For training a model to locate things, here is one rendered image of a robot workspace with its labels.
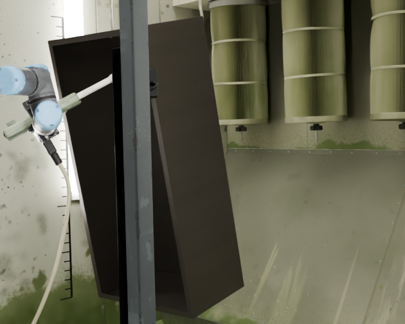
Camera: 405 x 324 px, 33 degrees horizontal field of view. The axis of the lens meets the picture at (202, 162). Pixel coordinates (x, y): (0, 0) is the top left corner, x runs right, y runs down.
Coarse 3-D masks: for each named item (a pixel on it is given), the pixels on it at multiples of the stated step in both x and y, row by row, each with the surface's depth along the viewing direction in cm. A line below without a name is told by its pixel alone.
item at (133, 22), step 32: (128, 0) 155; (128, 32) 156; (128, 64) 157; (128, 96) 157; (128, 128) 158; (128, 160) 158; (128, 192) 159; (128, 224) 160; (128, 256) 160; (128, 288) 161; (128, 320) 162
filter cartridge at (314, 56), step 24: (288, 0) 357; (312, 0) 349; (336, 0) 352; (288, 24) 357; (312, 24) 353; (336, 24) 353; (288, 48) 359; (312, 48) 351; (336, 48) 353; (288, 72) 360; (312, 72) 353; (336, 72) 353; (288, 96) 361; (312, 96) 352; (336, 96) 353; (288, 120) 362; (312, 120) 352; (336, 120) 353
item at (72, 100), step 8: (104, 80) 267; (88, 88) 265; (96, 88) 266; (72, 96) 261; (80, 96) 264; (64, 104) 260; (72, 104) 262; (24, 120) 255; (8, 128) 254; (16, 128) 254; (24, 128) 255; (8, 136) 253; (16, 136) 255; (48, 144) 258; (48, 152) 257; (56, 152) 258; (56, 160) 258
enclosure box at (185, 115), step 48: (96, 48) 318; (192, 48) 278; (96, 96) 318; (192, 96) 279; (96, 144) 319; (192, 144) 279; (96, 192) 319; (192, 192) 280; (96, 240) 320; (192, 240) 281; (192, 288) 281; (240, 288) 305
